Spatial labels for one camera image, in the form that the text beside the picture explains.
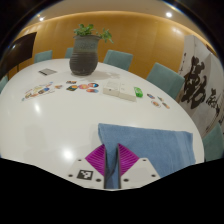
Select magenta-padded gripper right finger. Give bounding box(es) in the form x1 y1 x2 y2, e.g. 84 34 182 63
114 143 159 190

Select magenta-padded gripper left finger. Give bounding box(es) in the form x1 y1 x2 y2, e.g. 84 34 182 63
66 143 109 190

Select blue towel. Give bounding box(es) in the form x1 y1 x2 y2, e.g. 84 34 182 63
97 123 196 190

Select small green packet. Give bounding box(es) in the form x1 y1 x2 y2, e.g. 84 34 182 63
133 86 144 99

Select round red and blue sticker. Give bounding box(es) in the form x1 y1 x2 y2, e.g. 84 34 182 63
85 87 100 94

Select colourful sticker sheet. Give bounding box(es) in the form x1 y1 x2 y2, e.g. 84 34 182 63
21 81 54 102

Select grey striped card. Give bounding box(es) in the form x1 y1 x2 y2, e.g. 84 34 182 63
38 67 58 77

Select teal chairs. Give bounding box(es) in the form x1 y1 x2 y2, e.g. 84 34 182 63
0 47 224 163

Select potted plant in grey pot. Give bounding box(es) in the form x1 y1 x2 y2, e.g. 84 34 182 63
69 23 114 77

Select white calligraphy folding screen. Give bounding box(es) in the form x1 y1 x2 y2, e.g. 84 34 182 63
175 34 224 139

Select black wall screen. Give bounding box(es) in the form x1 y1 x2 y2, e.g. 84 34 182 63
0 31 38 81

